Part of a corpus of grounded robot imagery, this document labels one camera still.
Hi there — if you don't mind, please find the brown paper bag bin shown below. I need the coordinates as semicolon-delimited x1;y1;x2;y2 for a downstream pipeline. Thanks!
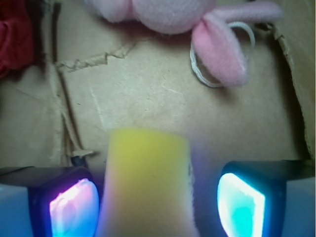
0;0;315;170

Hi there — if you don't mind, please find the yellow and green sponge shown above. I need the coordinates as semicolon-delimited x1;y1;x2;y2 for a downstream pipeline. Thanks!
96;128;199;237

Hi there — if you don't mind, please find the red crumpled cloth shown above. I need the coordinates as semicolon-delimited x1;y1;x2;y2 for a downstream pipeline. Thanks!
0;0;34;78

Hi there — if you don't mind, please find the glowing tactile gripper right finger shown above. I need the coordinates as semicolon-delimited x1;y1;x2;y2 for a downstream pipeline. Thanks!
217;160;316;237

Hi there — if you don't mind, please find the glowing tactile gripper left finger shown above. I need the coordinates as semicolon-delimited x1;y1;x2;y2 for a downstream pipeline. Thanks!
0;166;100;237

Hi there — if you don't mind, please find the pink plush bunny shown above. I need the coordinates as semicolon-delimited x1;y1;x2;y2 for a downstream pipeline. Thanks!
85;0;282;87

